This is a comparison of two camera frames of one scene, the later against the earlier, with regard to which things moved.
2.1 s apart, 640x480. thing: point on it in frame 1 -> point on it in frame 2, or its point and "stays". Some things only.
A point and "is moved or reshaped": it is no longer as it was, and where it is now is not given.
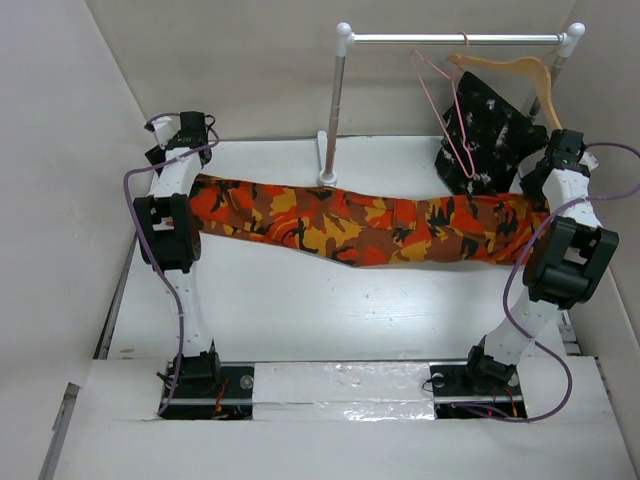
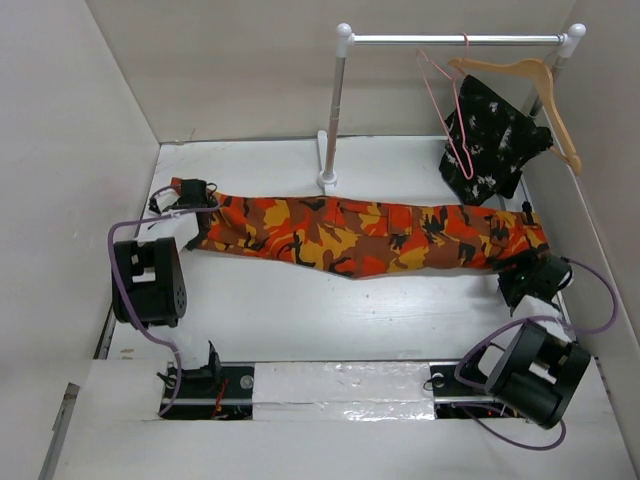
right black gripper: x=530 y=187 -> x=504 y=276
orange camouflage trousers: x=243 y=214 is moved or reshaped
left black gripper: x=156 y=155 -> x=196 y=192
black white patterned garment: x=485 y=140 stays
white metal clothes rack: x=346 y=37 stays
